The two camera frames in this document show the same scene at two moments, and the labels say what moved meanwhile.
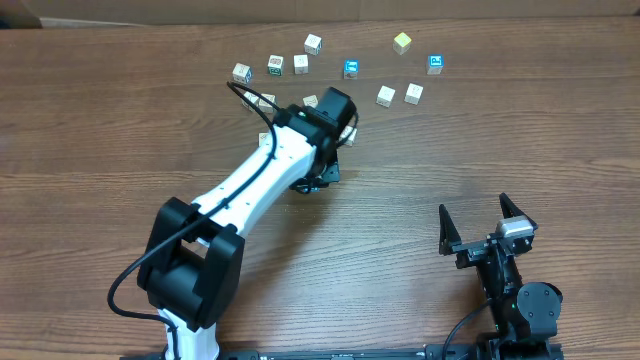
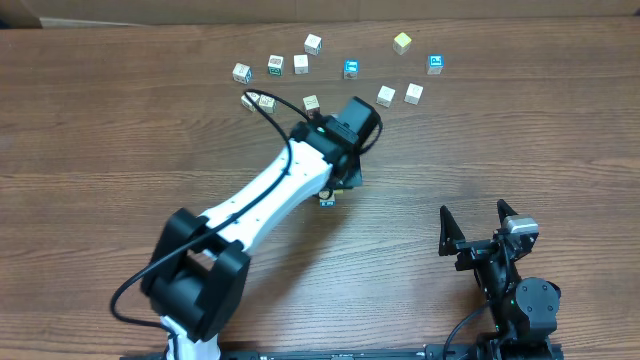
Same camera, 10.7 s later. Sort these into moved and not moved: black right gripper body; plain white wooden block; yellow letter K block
Moved: yellow letter K block
Not moved: black right gripper body; plain white wooden block
